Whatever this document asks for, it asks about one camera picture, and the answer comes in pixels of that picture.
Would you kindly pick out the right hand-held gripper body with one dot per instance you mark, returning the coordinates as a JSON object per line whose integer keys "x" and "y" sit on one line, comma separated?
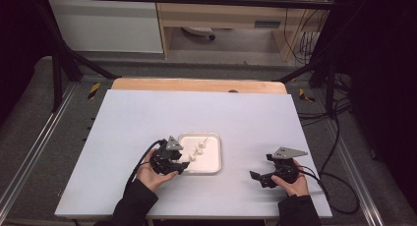
{"x": 285, "y": 172}

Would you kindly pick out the black frame leg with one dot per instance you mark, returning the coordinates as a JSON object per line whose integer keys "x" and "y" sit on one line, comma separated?
{"x": 57, "y": 78}
{"x": 329, "y": 85}

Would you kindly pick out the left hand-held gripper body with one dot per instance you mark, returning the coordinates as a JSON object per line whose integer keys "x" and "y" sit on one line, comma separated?
{"x": 164, "y": 162}

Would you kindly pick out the white table board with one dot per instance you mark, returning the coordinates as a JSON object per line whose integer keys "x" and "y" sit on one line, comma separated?
{"x": 131, "y": 121}

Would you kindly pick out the black curtain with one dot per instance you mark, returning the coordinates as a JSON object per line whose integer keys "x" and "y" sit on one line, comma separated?
{"x": 383, "y": 88}
{"x": 16, "y": 39}

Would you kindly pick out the light wooden desk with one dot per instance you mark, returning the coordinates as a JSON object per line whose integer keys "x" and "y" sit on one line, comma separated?
{"x": 223, "y": 14}

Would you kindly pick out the yellow black tape strip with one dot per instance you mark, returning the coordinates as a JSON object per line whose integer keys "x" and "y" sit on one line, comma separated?
{"x": 94, "y": 90}
{"x": 306, "y": 96}

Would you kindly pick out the chair base with caster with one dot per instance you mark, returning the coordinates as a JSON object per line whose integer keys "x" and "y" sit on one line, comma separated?
{"x": 200, "y": 31}

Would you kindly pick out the small white ball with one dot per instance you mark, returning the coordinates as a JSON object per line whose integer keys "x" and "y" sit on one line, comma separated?
{"x": 199, "y": 150}
{"x": 203, "y": 144}
{"x": 192, "y": 158}

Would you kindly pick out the aluminium rail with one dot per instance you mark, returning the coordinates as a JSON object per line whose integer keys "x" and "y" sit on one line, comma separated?
{"x": 354, "y": 167}
{"x": 36, "y": 147}

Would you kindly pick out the white square tray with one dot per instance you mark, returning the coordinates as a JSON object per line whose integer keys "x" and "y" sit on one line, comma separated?
{"x": 211, "y": 160}

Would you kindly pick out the person's right hand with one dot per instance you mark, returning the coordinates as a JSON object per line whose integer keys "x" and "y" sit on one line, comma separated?
{"x": 296, "y": 188}

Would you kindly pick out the white cabinet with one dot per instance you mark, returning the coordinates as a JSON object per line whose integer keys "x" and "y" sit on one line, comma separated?
{"x": 105, "y": 26}

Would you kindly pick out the person's left hand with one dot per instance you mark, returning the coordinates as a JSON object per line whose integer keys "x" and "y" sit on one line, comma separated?
{"x": 149, "y": 180}

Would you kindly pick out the wooden table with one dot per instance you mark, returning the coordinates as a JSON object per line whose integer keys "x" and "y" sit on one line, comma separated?
{"x": 196, "y": 85}

